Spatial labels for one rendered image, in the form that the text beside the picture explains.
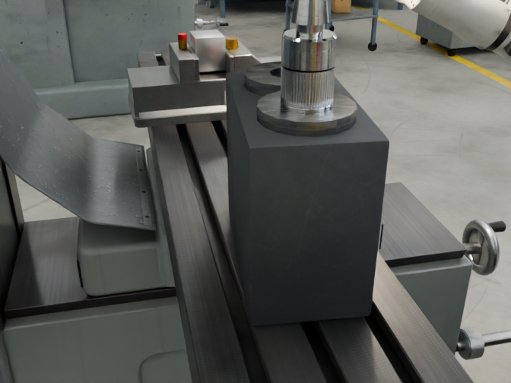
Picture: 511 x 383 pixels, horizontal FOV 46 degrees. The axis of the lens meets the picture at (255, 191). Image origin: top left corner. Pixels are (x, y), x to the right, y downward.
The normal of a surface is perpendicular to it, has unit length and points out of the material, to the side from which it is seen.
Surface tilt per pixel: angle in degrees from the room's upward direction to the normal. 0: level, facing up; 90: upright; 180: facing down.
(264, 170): 90
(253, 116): 0
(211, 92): 90
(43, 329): 90
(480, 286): 0
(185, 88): 90
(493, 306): 0
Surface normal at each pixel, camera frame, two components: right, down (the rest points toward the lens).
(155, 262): 0.22, 0.45
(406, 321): 0.00, -0.89
